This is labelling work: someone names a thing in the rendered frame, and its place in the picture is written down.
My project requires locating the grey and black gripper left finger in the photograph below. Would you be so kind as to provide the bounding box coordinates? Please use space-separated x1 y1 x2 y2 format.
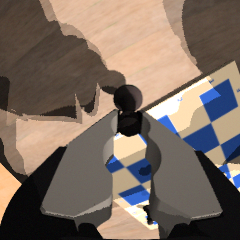
0 109 120 240

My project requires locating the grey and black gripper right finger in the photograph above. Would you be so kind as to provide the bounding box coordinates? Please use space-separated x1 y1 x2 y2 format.
137 110 240 240

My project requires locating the blue and white chessboard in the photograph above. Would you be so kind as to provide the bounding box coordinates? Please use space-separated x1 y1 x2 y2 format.
106 59 240 230

